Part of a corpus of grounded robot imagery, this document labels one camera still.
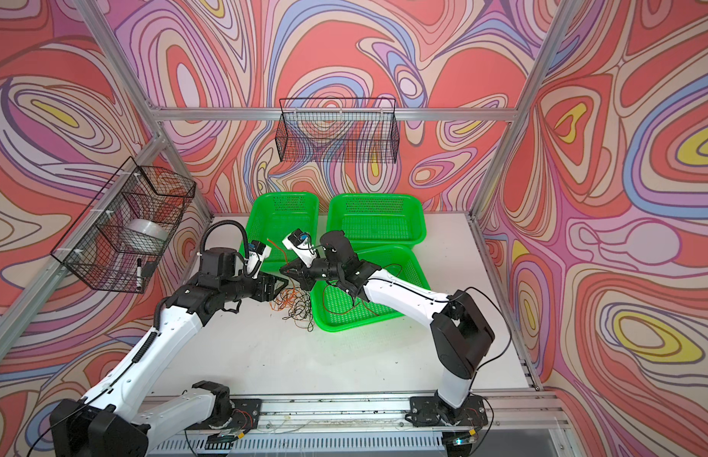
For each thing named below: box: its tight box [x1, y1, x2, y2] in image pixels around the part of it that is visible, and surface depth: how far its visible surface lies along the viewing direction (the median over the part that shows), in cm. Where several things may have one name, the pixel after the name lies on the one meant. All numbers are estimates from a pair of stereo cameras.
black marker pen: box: [136, 258, 142, 289], surface depth 73 cm
